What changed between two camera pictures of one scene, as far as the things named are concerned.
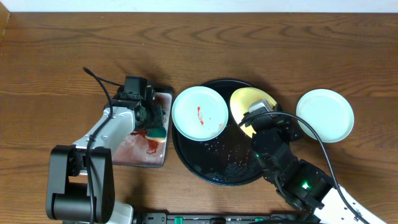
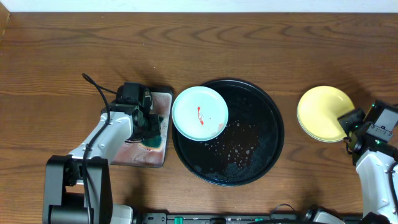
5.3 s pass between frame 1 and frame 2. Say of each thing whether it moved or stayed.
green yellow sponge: moved
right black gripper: moved
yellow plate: moved
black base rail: stayed
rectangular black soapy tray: stayed
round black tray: stayed
